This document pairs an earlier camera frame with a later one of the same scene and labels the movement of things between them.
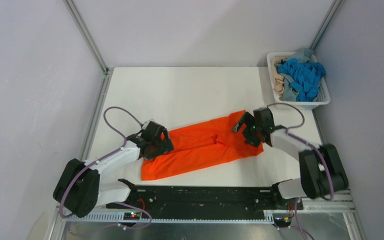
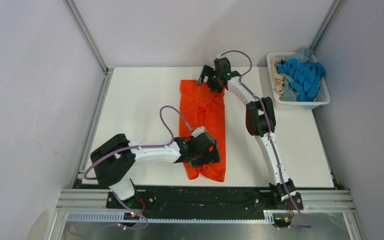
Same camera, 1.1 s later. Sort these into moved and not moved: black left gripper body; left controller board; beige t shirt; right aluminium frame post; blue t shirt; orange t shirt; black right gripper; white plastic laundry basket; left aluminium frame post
Moved: black left gripper body; orange t shirt; black right gripper
Not moved: right aluminium frame post; left aluminium frame post; left controller board; white plastic laundry basket; blue t shirt; beige t shirt
